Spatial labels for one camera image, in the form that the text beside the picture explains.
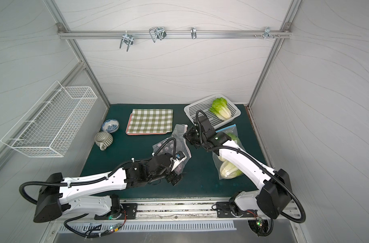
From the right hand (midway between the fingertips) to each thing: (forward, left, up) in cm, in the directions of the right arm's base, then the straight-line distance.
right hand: (181, 134), depth 77 cm
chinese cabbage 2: (+33, -25, -14) cm, 44 cm away
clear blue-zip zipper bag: (-4, -20, -21) cm, 29 cm away
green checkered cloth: (+26, +26, -22) cm, 43 cm away
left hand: (-14, -1, -7) cm, 15 cm away
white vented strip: (-40, +34, -22) cm, 57 cm away
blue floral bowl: (+19, +54, -20) cm, 61 cm away
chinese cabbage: (-12, -26, -16) cm, 33 cm away
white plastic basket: (+40, -14, -17) cm, 46 cm away
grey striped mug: (+7, +53, -19) cm, 57 cm away
